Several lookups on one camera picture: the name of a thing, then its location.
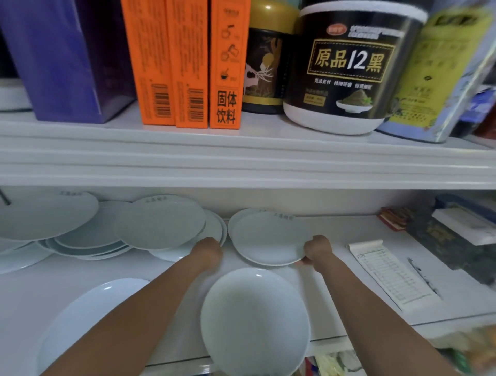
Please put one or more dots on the person's left hand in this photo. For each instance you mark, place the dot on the person's left hand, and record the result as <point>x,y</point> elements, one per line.
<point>207,253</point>

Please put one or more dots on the clear box white lid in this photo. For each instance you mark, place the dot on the clear box white lid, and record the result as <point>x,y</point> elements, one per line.
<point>449,248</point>

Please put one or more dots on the red box with figure print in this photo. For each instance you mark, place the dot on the red box with figure print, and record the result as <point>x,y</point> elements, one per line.
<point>488,128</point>

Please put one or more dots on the pale blue canister yellow label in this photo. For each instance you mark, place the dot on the pale blue canister yellow label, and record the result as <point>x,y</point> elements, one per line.
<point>438,77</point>

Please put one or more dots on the tall purple box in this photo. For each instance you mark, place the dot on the tall purple box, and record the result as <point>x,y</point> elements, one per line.
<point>50,58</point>

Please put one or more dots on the orange carton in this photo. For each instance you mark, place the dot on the orange carton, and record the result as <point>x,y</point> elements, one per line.
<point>151,58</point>
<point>190,58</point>
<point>228,58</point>

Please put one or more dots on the person's right forearm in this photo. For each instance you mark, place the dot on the person's right forearm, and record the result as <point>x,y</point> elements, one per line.
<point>372,329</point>

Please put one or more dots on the person's right hand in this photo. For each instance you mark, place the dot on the person's right hand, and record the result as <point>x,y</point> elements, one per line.
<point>319,250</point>

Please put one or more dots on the blue clear bag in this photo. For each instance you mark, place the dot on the blue clear bag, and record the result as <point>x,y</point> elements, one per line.
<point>472,203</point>

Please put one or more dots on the small red brown box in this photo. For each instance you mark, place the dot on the small red brown box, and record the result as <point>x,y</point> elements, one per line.
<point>395,219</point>

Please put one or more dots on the white paper notepad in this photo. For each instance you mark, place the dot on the white paper notepad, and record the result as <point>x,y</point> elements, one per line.
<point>391,275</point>

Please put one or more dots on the flat white box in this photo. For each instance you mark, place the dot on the flat white box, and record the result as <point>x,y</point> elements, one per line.
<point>465,224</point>

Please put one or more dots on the round printed pale green plate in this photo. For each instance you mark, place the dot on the round printed pale green plate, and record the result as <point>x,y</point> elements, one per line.
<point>267,240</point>

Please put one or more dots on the black tin yellow lid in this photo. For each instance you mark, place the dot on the black tin yellow lid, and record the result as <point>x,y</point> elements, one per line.
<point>267,66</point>

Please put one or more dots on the black tub green powder label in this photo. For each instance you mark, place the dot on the black tub green powder label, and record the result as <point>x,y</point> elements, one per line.
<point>348,77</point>

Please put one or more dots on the person's left forearm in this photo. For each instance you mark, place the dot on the person's left forearm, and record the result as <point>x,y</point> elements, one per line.
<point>128,329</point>

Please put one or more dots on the black pen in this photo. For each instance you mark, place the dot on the black pen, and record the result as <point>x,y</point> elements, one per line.
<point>422,276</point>

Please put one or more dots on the pile of pale green plates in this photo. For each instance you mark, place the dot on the pile of pale green plates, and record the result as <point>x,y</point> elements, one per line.
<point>162,221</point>

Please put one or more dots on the dark bottle blue label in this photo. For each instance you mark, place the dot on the dark bottle blue label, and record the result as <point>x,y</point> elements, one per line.
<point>476,112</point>

